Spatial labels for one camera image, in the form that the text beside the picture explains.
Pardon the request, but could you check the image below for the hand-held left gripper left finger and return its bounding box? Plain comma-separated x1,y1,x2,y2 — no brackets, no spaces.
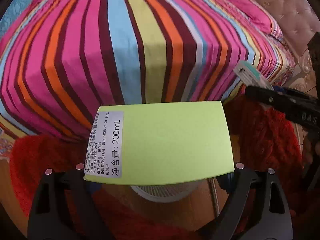
27,164,110,240

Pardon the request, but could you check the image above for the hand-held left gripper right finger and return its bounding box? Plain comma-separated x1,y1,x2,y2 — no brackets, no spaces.
205,162,293,240

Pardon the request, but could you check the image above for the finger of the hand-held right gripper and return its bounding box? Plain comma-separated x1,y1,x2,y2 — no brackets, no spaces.
273,86,320,107
244,85,320,133

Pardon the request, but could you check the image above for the white and teal carton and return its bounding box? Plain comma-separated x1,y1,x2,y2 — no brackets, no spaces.
233,60,274,90

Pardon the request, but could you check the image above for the pale mesh wastebasket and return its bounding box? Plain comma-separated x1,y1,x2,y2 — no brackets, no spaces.
130,179,209,203

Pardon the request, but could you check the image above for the lime green cardboard box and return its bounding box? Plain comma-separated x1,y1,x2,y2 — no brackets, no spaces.
83,101,235,186

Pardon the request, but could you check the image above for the red fluffy rug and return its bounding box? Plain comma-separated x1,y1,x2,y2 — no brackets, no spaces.
9,94,304,240

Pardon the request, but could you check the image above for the beige tufted headboard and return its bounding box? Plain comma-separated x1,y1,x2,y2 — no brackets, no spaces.
222,0,320,98

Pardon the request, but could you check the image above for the paisley patterned mattress edge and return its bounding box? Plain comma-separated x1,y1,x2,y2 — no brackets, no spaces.
0,125,18,155

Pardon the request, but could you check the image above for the pink quilt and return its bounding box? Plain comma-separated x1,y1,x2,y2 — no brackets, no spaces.
200,0,285,40

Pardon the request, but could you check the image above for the colourful striped bed sheet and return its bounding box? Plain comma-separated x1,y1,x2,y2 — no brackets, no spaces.
0,0,297,140

